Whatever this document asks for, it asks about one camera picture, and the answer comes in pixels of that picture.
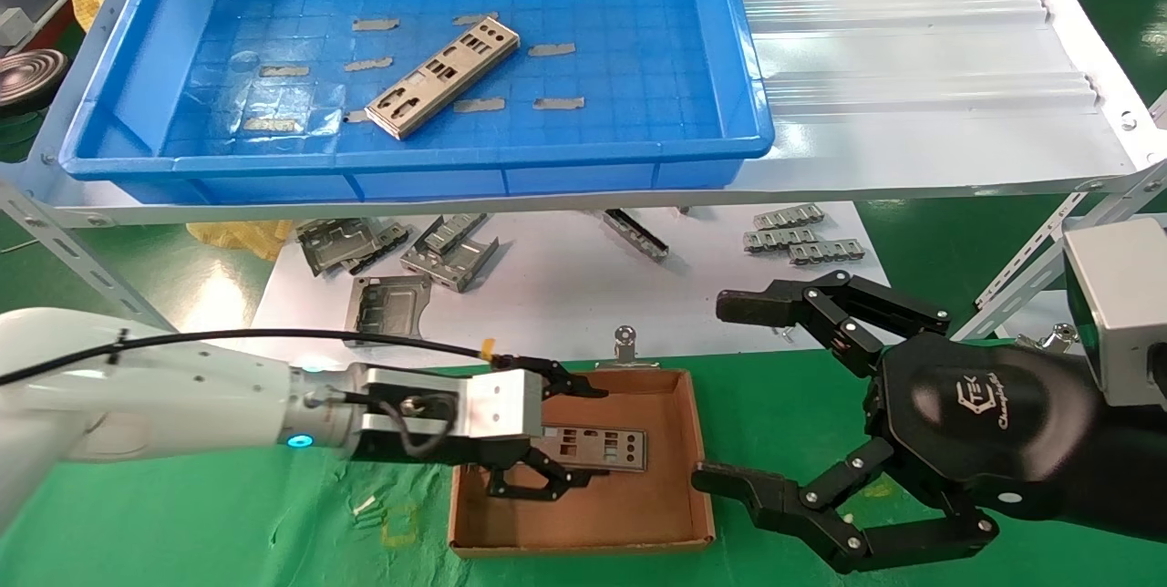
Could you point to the large folded metal bracket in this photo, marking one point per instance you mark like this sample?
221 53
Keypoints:
456 272
328 245

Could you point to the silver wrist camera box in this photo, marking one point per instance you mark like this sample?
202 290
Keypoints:
501 405
1126 314

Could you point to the small white scrap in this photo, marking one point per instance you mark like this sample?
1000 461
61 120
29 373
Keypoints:
365 505

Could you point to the brown cardboard box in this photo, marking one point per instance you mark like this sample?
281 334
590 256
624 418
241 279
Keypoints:
620 514

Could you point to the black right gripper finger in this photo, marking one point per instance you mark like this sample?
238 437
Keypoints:
757 306
757 496

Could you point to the grey tape strip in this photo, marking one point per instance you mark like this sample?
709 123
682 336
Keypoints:
552 49
480 105
469 19
284 71
376 24
559 103
368 65
356 116
270 125

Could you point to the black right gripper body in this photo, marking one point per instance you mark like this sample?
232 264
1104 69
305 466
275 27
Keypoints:
985 423

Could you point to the white metal shelf deck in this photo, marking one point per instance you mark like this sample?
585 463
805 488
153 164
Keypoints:
912 67

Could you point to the small white plastic box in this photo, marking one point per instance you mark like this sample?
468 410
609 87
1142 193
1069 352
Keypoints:
14 26

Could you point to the black round ribbed disc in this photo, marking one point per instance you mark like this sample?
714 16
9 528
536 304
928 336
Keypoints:
32 81

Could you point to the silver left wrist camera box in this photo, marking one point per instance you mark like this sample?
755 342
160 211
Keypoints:
501 405

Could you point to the green table cloth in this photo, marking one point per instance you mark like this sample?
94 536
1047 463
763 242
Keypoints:
273 532

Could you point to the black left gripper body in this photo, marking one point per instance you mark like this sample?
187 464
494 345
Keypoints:
456 450

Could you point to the blue plastic tray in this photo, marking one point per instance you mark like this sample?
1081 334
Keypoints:
593 140

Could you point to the long narrow metal strip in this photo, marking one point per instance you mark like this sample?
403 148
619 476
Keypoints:
635 233

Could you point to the small notched metal strip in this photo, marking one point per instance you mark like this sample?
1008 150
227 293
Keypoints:
828 252
781 239
789 219

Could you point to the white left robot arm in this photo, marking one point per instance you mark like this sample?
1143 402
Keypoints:
182 396

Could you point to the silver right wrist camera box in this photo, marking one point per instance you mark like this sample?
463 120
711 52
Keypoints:
1126 314

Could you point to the flat stamped metal plate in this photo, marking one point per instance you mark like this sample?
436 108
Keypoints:
392 309

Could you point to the perforated grey steel shelf post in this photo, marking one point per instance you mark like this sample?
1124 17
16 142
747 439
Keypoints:
55 242
1021 268

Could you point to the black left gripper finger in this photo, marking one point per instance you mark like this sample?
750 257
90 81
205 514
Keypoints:
547 482
570 382

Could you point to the silver metal I/O shield plate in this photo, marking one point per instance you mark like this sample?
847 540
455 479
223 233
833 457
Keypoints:
460 56
591 443

